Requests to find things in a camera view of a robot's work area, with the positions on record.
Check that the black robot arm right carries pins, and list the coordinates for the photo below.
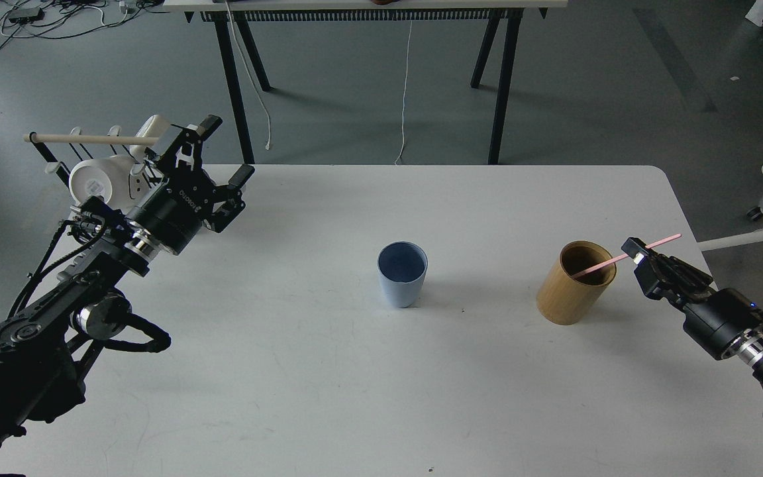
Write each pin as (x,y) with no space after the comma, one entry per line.
(749,348)

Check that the bamboo cylinder holder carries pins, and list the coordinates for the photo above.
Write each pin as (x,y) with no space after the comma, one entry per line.
(563,298)

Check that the blue plastic cup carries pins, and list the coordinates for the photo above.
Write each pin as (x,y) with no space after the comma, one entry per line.
(402,269)

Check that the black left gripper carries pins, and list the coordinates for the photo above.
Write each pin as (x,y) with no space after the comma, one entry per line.
(184,195)

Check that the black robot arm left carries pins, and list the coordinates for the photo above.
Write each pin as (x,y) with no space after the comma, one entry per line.
(71,310)

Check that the black wire cup rack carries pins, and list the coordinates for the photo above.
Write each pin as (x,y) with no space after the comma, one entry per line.
(59,169)

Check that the wooden rack dowel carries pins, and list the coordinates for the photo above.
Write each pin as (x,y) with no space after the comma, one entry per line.
(36,138)

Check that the pink chopstick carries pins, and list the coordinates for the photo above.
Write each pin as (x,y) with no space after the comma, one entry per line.
(617,259)

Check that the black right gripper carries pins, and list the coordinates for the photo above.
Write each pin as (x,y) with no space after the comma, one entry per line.
(714,319)

